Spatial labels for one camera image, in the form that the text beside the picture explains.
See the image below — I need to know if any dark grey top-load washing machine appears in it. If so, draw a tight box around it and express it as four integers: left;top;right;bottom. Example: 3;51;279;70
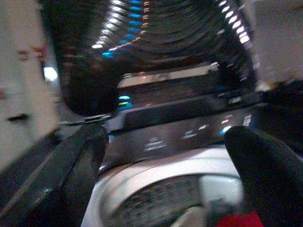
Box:
0;61;303;227

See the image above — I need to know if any dark glass washer lid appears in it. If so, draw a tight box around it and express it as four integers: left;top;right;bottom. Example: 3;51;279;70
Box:
39;0;260;118

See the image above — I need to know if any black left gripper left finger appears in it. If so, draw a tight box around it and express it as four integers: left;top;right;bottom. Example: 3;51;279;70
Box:
0;122;110;227

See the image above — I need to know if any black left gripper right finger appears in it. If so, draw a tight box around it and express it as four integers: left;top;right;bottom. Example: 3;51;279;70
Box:
223;126;303;227

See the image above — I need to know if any red cloth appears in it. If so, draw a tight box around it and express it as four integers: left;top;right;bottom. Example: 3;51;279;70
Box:
216;211;265;227

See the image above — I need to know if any white panel with red print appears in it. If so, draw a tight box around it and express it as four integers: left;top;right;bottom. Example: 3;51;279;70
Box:
0;0;61;168

